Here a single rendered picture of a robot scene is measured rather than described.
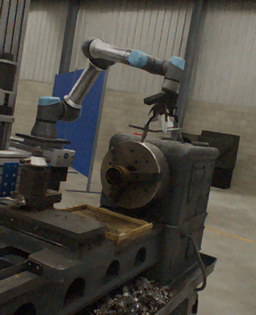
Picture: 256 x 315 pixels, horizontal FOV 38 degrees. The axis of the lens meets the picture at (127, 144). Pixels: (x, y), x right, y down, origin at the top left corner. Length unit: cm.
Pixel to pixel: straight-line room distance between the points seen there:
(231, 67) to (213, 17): 170
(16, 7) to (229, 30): 1052
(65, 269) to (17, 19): 149
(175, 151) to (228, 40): 1060
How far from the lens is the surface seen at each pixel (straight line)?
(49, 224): 121
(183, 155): 181
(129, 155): 175
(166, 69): 177
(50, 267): 109
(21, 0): 224
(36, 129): 214
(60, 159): 203
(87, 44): 197
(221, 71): 1212
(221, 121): 1185
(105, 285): 148
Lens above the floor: 131
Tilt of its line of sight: 3 degrees down
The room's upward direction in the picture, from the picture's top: 9 degrees clockwise
